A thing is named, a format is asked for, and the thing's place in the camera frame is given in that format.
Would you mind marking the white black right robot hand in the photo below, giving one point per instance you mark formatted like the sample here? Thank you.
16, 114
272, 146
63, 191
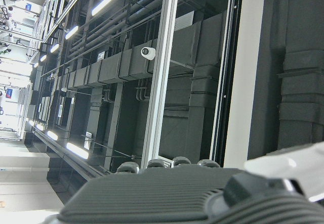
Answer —
164, 198

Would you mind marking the tall aluminium profile column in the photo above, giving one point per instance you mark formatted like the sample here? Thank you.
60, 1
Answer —
162, 82

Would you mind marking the grey ventilation duct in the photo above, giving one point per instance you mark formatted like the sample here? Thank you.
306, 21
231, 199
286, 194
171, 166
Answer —
182, 44
298, 82

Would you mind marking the long ceiling light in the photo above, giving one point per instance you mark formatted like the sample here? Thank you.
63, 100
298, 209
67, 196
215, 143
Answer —
77, 150
43, 58
54, 47
103, 3
72, 32
52, 135

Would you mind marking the white security camera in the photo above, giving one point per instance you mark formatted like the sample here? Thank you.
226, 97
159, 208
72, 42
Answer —
149, 52

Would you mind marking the white structural beam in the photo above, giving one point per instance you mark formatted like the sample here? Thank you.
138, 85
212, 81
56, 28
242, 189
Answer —
245, 82

